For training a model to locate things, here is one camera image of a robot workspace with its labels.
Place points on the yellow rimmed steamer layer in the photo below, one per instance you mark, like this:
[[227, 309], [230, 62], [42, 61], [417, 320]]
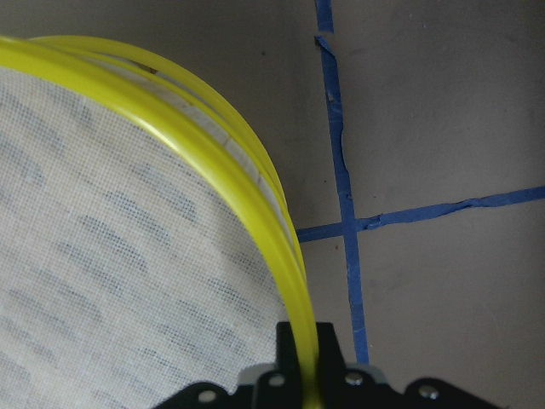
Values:
[[125, 276], [69, 62]]

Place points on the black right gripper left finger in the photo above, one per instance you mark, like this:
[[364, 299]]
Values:
[[279, 384]]

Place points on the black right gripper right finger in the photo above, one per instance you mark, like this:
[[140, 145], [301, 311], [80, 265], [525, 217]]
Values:
[[332, 369]]

